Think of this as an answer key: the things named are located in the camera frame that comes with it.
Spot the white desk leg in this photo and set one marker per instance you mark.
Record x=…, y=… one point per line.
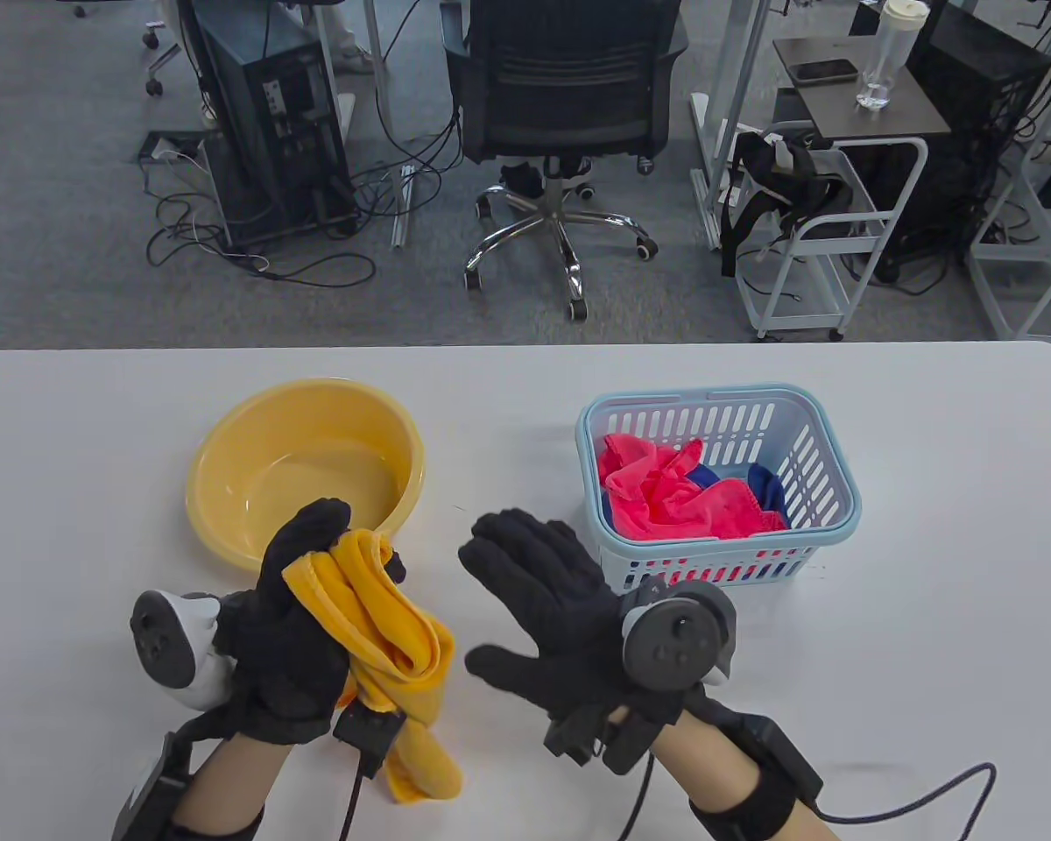
x=384, y=88
x=736, y=79

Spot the person's left forearm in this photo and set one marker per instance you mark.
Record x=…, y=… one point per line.
x=228, y=780

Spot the black computer tower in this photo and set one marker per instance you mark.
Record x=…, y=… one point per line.
x=263, y=114
x=972, y=79

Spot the person's left hand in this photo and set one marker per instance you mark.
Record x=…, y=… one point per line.
x=289, y=666

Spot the blue square towel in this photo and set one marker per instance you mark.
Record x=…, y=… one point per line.
x=766, y=491

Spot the grey white tracking controller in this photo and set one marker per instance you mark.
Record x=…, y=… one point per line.
x=666, y=639
x=162, y=639

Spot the white metal rack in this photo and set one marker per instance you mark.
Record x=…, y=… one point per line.
x=1016, y=250

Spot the person's right hand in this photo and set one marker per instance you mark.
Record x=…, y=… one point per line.
x=560, y=613

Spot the black wrist sensor band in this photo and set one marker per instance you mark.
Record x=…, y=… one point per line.
x=779, y=762
x=144, y=797

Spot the black mesh office chair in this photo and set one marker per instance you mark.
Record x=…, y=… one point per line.
x=560, y=96

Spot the black floor socket box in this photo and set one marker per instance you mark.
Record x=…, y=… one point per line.
x=171, y=142

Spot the person's right forearm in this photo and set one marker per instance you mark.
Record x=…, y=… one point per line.
x=701, y=762

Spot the black smartphone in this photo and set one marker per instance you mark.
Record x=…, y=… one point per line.
x=823, y=70

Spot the clear bottle white lid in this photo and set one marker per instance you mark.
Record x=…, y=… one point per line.
x=885, y=61

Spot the yellow plastic basin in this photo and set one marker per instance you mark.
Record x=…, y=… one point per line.
x=315, y=438

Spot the orange square towel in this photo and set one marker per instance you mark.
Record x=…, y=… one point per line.
x=394, y=631

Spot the white side table dark top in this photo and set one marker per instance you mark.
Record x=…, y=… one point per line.
x=876, y=114

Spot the pink square towel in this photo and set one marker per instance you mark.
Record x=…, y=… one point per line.
x=666, y=499

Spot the chrome chair base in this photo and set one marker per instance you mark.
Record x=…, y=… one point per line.
x=153, y=85

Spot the light blue plastic basket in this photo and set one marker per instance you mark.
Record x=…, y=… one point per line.
x=657, y=400

